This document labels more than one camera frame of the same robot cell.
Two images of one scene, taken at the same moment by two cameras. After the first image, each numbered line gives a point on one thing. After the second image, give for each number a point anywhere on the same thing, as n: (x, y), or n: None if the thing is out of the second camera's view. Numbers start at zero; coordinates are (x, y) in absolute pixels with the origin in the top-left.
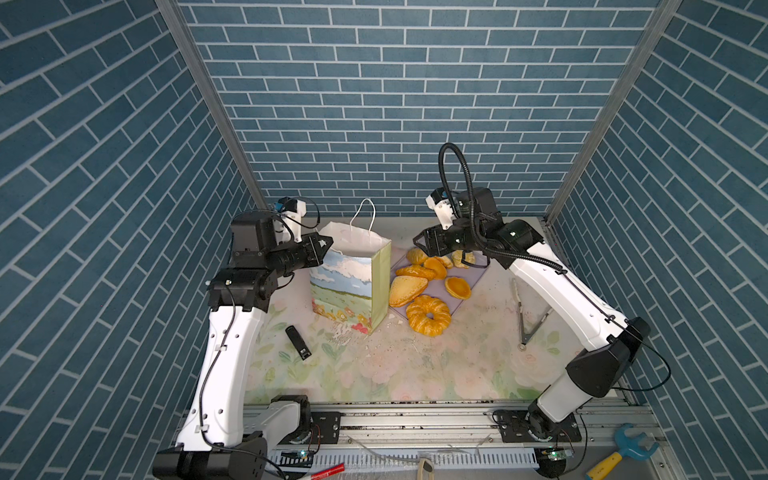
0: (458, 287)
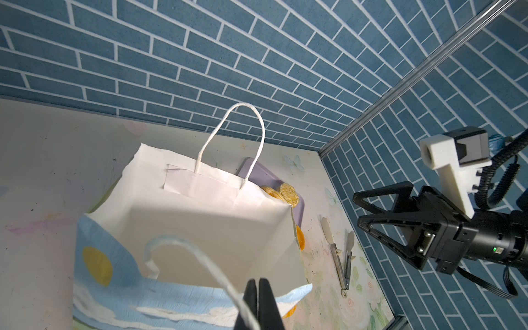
0: (301, 237)
